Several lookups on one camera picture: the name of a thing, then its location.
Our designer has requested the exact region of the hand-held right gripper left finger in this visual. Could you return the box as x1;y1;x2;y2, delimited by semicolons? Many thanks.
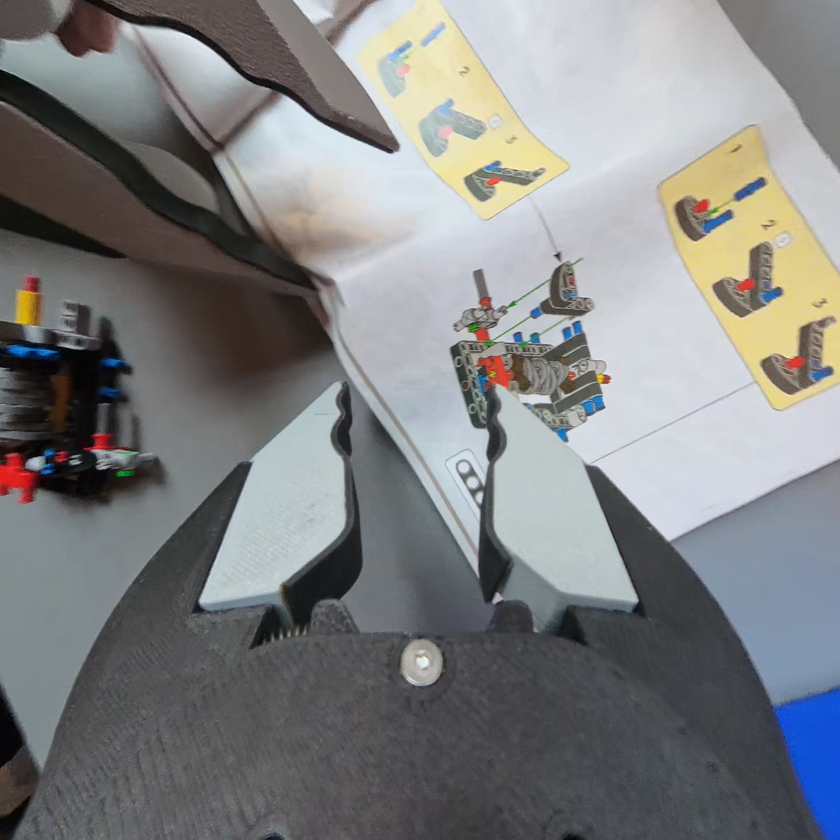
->
197;381;364;624

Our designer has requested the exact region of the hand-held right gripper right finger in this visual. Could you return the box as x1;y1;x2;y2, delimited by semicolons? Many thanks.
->
478;387;639;634

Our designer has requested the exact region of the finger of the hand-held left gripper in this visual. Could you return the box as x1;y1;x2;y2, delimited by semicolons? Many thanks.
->
0;69;317;294
85;0;401;155

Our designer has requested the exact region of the black frame lego assembly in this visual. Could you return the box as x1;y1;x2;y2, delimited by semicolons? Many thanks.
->
0;274;163;506

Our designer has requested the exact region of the lego instruction booklet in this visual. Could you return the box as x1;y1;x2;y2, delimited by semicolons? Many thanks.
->
128;0;840;572

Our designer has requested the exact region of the person's left hand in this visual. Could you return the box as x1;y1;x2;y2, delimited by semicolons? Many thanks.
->
56;2;120;56

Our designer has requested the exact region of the blue plastic bin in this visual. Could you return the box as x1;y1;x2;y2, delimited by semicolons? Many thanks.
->
773;688;840;840

